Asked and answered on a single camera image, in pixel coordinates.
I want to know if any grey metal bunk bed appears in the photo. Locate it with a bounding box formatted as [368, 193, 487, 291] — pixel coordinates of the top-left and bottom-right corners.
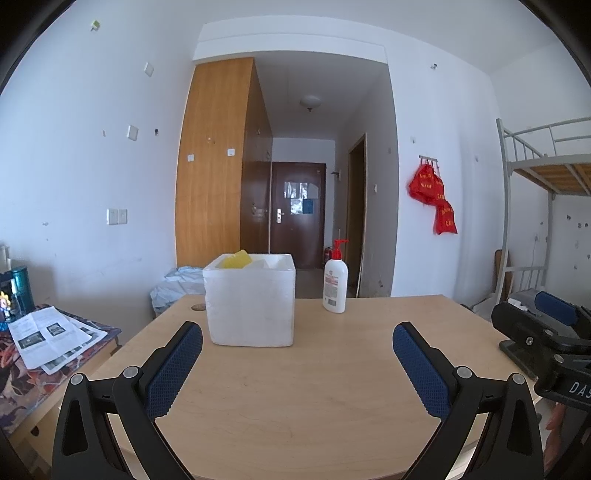
[496, 117, 591, 306]

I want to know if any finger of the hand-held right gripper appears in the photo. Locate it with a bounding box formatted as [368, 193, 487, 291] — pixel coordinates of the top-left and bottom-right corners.
[491, 303, 591, 356]
[508, 290, 591, 334]

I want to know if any yellow foam fruit net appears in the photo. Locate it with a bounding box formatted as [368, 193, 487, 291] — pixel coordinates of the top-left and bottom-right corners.
[218, 249, 254, 270]

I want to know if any printed paper sheet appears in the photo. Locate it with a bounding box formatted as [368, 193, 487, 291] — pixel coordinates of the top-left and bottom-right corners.
[41, 318, 110, 376]
[8, 306, 93, 370]

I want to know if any red bag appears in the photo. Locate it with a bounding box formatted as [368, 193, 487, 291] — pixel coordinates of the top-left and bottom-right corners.
[407, 161, 447, 204]
[433, 199, 458, 236]

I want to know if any wooden wardrobe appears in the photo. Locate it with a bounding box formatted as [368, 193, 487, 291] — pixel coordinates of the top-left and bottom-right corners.
[174, 58, 274, 269]

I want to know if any white foam box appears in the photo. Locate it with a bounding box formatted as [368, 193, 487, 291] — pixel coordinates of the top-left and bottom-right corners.
[202, 252, 297, 348]

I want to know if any person's right hand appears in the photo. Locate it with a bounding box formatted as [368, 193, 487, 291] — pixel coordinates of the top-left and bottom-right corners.
[547, 400, 574, 433]

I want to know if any dark brown entrance door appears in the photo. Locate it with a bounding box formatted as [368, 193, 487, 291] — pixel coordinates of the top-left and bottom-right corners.
[271, 161, 328, 270]

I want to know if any white lotion pump bottle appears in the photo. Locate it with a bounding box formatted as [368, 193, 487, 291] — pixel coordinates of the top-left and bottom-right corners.
[322, 239, 350, 315]

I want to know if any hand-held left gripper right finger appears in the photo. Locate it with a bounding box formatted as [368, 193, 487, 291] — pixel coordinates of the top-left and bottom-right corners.
[392, 322, 544, 480]

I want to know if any teal bottle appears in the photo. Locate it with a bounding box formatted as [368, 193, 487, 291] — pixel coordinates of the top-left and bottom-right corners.
[10, 266, 34, 315]

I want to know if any wooden side door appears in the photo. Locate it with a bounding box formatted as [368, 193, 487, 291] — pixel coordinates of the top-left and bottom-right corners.
[346, 133, 368, 299]

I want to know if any light blue plastic bag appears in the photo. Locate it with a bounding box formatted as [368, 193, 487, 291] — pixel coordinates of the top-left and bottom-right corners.
[150, 265, 208, 319]

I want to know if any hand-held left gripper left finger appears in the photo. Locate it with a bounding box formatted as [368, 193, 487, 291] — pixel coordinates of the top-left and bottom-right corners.
[52, 320, 204, 480]

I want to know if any leaning wooden board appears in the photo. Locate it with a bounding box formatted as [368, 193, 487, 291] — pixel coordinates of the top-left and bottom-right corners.
[493, 249, 513, 296]

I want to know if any printed table cloth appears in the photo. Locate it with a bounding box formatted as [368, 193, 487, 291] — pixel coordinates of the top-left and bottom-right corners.
[0, 302, 123, 445]

